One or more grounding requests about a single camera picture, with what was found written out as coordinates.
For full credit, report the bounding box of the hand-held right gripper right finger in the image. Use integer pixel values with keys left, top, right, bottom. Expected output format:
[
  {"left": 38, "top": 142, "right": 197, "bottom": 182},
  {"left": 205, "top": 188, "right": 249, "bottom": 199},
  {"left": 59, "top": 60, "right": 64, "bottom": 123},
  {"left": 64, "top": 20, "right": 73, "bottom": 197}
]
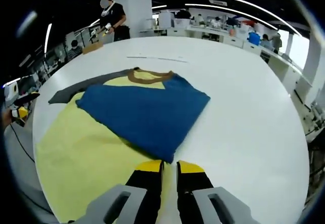
[{"left": 176, "top": 159, "right": 257, "bottom": 224}]

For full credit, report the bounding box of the long ceiling light strip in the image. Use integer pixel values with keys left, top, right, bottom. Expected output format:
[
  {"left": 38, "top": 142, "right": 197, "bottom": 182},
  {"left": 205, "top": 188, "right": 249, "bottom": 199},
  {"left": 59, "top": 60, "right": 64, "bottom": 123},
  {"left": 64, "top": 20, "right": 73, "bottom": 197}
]
[
  {"left": 187, "top": 3, "right": 289, "bottom": 29},
  {"left": 161, "top": 0, "right": 303, "bottom": 36}
]

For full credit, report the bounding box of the white counter cabinet row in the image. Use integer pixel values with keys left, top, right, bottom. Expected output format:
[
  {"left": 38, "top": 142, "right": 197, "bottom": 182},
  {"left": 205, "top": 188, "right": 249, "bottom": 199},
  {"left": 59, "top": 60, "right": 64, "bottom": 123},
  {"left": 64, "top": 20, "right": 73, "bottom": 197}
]
[{"left": 151, "top": 23, "right": 314, "bottom": 87}]

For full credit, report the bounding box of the brown cardboard box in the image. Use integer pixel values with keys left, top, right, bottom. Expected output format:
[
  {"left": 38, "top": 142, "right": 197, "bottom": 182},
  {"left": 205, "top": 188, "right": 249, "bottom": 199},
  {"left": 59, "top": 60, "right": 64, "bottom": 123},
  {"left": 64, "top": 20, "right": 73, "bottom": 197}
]
[{"left": 82, "top": 41, "right": 105, "bottom": 55}]

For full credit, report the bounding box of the blue container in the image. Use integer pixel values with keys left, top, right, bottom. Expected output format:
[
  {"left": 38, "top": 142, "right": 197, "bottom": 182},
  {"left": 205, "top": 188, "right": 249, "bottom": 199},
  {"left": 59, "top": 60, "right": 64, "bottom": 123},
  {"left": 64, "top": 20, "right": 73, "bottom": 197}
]
[{"left": 248, "top": 31, "right": 263, "bottom": 46}]

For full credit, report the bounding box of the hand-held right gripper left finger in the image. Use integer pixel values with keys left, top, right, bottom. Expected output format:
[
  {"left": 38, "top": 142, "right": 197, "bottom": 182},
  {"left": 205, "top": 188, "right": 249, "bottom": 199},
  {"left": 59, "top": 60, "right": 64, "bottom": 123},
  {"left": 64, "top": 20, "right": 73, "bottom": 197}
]
[{"left": 86, "top": 159, "right": 165, "bottom": 224}]

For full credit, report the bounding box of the multicolour sweater garment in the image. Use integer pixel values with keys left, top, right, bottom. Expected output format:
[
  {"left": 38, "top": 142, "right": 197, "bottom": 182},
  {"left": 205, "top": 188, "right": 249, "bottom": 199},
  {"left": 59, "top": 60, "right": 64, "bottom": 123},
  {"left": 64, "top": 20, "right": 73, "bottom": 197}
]
[{"left": 35, "top": 67, "right": 212, "bottom": 223}]

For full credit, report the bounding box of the black cable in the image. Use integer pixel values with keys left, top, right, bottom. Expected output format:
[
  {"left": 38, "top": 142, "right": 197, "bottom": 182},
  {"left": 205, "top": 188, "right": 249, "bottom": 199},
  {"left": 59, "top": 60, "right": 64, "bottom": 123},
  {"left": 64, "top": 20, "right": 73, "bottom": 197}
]
[{"left": 9, "top": 124, "right": 36, "bottom": 163}]

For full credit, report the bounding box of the person's left hand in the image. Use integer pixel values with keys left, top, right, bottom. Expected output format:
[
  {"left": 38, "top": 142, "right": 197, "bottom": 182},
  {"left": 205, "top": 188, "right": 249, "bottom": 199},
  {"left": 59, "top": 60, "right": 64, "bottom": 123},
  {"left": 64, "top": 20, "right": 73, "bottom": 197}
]
[{"left": 2, "top": 109, "right": 14, "bottom": 130}]

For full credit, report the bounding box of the white square pillar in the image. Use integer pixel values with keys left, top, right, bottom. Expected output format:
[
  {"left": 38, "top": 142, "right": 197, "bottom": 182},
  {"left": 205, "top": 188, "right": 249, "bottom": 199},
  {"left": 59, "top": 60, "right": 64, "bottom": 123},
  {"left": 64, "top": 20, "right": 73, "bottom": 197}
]
[{"left": 106, "top": 0, "right": 153, "bottom": 40}]

